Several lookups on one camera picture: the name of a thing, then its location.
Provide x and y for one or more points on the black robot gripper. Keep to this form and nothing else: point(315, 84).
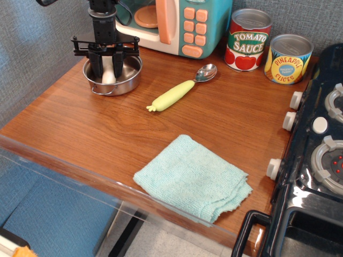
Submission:
point(105, 40)

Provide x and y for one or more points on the white plush mushroom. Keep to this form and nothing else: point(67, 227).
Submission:
point(108, 76)

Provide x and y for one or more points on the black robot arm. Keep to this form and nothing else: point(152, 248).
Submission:
point(103, 9)

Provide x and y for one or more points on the light blue folded cloth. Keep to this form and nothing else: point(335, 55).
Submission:
point(190, 177)

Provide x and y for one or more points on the small steel pan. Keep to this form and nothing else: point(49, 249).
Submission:
point(127, 82)

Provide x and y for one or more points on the toy microwave teal and cream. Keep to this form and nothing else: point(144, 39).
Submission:
point(185, 28)

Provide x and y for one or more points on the tomato sauce can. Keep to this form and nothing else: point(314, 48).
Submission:
point(248, 34)

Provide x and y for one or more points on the pineapple slices can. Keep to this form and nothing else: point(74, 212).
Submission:
point(288, 58)

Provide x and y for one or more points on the dark object bottom left corner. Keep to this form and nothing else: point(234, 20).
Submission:
point(13, 245)

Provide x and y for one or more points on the black toy stove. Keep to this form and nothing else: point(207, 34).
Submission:
point(306, 214)

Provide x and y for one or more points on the green handled metal spoon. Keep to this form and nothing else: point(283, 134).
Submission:
point(170, 97)

